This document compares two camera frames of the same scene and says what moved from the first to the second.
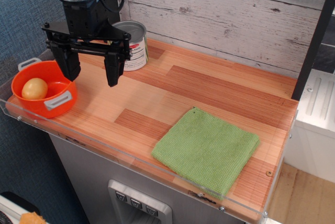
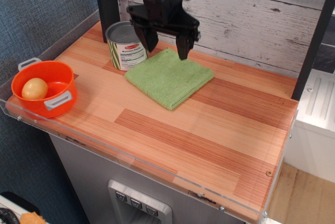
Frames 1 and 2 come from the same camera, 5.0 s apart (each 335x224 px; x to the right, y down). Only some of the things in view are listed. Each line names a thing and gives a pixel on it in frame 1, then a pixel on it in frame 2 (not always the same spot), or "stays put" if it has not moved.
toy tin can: (138, 47) stays put
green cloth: (211, 153) → (169, 79)
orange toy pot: (40, 88) stays put
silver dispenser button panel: (132, 206) stays put
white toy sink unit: (311, 146) stays put
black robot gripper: (86, 26) → (164, 10)
